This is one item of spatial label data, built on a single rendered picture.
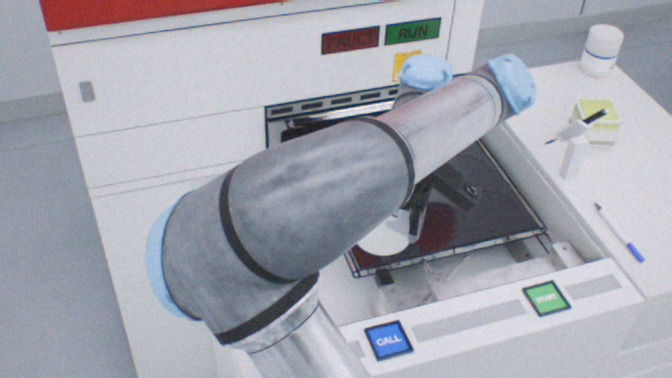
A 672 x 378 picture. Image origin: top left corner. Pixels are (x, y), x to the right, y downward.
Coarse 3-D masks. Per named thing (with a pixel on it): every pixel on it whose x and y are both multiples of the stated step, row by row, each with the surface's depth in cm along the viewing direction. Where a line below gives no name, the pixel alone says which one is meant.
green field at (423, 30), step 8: (408, 24) 141; (416, 24) 141; (424, 24) 142; (432, 24) 143; (392, 32) 141; (400, 32) 141; (408, 32) 142; (416, 32) 143; (424, 32) 143; (432, 32) 144; (392, 40) 142; (400, 40) 143; (408, 40) 143
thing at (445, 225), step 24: (456, 168) 143; (480, 168) 143; (432, 192) 137; (504, 192) 138; (432, 216) 132; (456, 216) 132; (480, 216) 133; (504, 216) 133; (528, 216) 133; (432, 240) 128; (456, 240) 128; (480, 240) 128; (360, 264) 123
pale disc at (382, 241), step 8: (392, 216) 132; (384, 224) 130; (376, 232) 128; (384, 232) 129; (392, 232) 129; (368, 240) 127; (376, 240) 127; (384, 240) 127; (392, 240) 127; (400, 240) 127; (368, 248) 126; (376, 248) 126; (384, 248) 126; (392, 248) 126; (400, 248) 126
